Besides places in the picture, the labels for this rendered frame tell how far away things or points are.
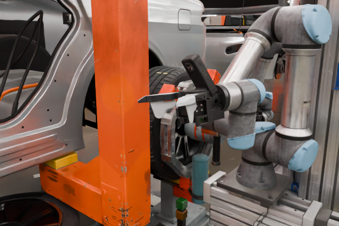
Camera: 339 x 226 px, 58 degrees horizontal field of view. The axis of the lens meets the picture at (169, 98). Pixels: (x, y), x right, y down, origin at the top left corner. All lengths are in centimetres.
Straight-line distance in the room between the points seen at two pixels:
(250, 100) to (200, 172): 86
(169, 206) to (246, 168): 92
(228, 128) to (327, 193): 59
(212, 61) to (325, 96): 313
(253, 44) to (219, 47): 317
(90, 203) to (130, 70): 68
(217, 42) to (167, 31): 210
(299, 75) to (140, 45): 59
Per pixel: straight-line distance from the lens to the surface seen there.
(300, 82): 104
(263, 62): 180
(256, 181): 120
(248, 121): 85
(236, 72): 99
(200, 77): 74
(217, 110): 77
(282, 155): 109
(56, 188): 175
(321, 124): 125
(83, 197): 157
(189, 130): 170
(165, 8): 218
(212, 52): 425
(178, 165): 164
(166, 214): 207
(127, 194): 133
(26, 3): 353
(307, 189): 138
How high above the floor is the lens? 138
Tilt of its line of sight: 12 degrees down
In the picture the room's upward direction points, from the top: straight up
